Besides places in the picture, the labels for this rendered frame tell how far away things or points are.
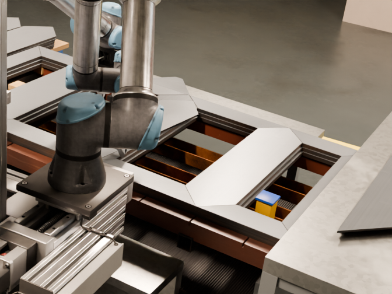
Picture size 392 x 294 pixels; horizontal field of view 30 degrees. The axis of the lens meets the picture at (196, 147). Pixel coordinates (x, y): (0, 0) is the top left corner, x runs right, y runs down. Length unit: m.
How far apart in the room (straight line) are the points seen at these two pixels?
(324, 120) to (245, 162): 2.69
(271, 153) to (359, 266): 0.95
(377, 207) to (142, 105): 0.66
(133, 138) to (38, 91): 1.14
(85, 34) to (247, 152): 0.80
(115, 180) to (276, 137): 0.95
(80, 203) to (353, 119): 3.64
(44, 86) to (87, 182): 1.13
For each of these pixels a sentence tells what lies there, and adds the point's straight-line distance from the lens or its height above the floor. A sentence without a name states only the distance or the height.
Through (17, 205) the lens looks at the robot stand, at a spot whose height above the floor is 0.95.
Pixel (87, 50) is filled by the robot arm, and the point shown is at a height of 1.28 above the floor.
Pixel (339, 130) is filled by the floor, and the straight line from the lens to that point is 5.07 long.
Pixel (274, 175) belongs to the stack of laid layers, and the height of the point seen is 0.84.
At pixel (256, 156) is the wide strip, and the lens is 2.57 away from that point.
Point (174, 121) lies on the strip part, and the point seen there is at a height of 0.86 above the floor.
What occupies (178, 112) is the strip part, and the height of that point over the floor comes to 0.86.
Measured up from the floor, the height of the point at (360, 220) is 1.07.
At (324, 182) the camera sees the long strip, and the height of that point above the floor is 0.86.
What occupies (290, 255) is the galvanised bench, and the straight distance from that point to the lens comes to 1.73.
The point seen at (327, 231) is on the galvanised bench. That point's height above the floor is 1.05.
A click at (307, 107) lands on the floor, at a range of 5.33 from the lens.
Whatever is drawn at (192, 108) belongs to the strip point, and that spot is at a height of 0.86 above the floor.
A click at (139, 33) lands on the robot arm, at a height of 1.41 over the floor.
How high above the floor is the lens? 2.01
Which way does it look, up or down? 27 degrees down
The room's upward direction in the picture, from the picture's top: 8 degrees clockwise
